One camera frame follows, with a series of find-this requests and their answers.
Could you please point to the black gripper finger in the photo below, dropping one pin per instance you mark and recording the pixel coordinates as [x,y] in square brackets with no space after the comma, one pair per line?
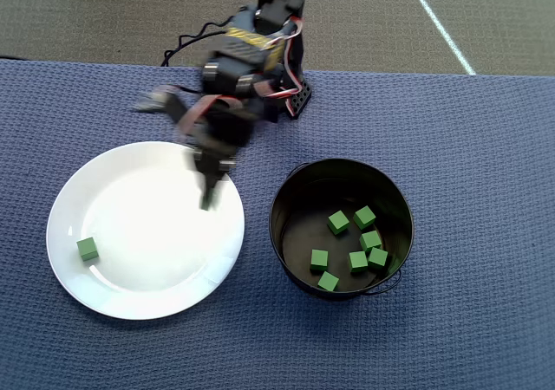
[203,177]
[219,175]

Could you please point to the white round plate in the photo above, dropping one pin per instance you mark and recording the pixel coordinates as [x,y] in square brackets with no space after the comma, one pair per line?
[152,255]

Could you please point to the black metal pot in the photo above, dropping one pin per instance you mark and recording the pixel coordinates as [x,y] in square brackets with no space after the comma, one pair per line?
[303,190]

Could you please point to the blue woven tablecloth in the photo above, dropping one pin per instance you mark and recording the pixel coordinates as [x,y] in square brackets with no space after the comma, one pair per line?
[433,190]

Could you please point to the small wrist camera board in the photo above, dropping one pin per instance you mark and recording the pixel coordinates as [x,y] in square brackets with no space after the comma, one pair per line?
[154,102]

